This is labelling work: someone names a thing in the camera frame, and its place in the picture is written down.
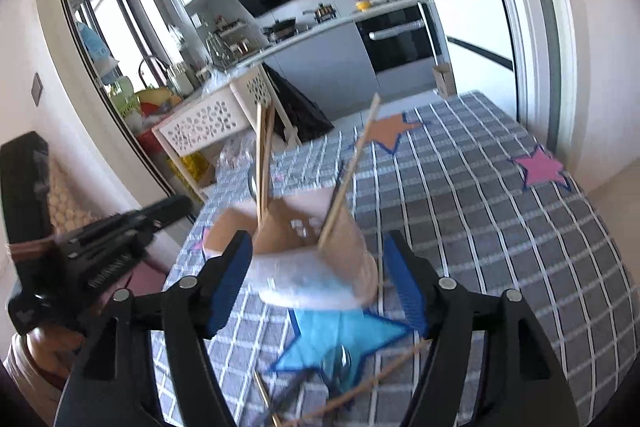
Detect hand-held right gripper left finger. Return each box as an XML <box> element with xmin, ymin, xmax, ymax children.
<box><xmin>54</xmin><ymin>230</ymin><xmax>254</xmax><ymax>427</ymax></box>

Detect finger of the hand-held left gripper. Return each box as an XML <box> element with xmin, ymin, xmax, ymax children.
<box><xmin>117</xmin><ymin>194</ymin><xmax>196</xmax><ymax>238</ymax></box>

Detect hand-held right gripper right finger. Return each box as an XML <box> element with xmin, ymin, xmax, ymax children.
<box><xmin>381</xmin><ymin>230</ymin><xmax>585</xmax><ymax>427</ymax></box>

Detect white plastic utensil holder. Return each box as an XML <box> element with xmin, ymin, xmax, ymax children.
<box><xmin>202</xmin><ymin>186</ymin><xmax>379</xmax><ymax>311</ymax></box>

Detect black spoon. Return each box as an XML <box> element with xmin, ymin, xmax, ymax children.
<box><xmin>320</xmin><ymin>342</ymin><xmax>361</xmax><ymax>395</ymax></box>
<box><xmin>272</xmin><ymin>372</ymin><xmax>321</xmax><ymax>423</ymax></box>
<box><xmin>246</xmin><ymin>164</ymin><xmax>261</xmax><ymax>208</ymax></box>

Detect wooden chopstick with blue pattern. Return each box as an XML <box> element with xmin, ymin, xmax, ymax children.
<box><xmin>252</xmin><ymin>369</ymin><xmax>283</xmax><ymax>427</ymax></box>

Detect person's left hand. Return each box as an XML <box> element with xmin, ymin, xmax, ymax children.
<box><xmin>2</xmin><ymin>324</ymin><xmax>90</xmax><ymax>390</ymax></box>

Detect yellow packages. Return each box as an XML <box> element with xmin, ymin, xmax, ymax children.
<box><xmin>170</xmin><ymin>152</ymin><xmax>216</xmax><ymax>188</ymax></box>

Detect bag of white puffed snacks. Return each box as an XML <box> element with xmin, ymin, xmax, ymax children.
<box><xmin>47</xmin><ymin>157</ymin><xmax>88</xmax><ymax>233</ymax></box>

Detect white perforated rolling cart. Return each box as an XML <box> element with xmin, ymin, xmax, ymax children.
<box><xmin>152</xmin><ymin>64</ymin><xmax>301</xmax><ymax>202</ymax></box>

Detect clear plastic bag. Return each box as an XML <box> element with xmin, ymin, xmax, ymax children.
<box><xmin>217</xmin><ymin>132</ymin><xmax>261</xmax><ymax>172</ymax></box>

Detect grey checked star tablecloth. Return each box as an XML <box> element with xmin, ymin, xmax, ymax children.
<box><xmin>150</xmin><ymin>91</ymin><xmax>631</xmax><ymax>427</ymax></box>

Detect yellow basin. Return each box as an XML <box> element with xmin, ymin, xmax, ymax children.
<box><xmin>135</xmin><ymin>88</ymin><xmax>173</xmax><ymax>108</ymax></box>

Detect metal kitchen faucet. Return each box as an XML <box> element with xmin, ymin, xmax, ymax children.
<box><xmin>137</xmin><ymin>57</ymin><xmax>168</xmax><ymax>88</ymax></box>

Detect black bag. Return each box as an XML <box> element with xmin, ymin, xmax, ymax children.
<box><xmin>262</xmin><ymin>62</ymin><xmax>336</xmax><ymax>142</ymax></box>

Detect light blue hanging cloth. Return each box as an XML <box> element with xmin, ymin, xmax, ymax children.
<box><xmin>77</xmin><ymin>19</ymin><xmax>113</xmax><ymax>68</ymax></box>

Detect small cardboard box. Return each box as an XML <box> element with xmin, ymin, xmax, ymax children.
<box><xmin>432</xmin><ymin>63</ymin><xmax>456</xmax><ymax>98</ymax></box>

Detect black wok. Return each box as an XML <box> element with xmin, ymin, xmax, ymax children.
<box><xmin>262</xmin><ymin>19</ymin><xmax>298</xmax><ymax>42</ymax></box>

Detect black built-in oven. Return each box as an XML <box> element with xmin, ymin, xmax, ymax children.
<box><xmin>356</xmin><ymin>3</ymin><xmax>441</xmax><ymax>75</ymax></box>

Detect small copper pot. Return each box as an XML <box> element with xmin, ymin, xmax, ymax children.
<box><xmin>302</xmin><ymin>4</ymin><xmax>338</xmax><ymax>24</ymax></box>

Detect white refrigerator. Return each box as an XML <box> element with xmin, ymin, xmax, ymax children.
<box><xmin>430</xmin><ymin>0</ymin><xmax>518</xmax><ymax>100</ymax></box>

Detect white sliding door frame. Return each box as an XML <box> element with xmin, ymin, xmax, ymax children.
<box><xmin>30</xmin><ymin>0</ymin><xmax>581</xmax><ymax>218</ymax></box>

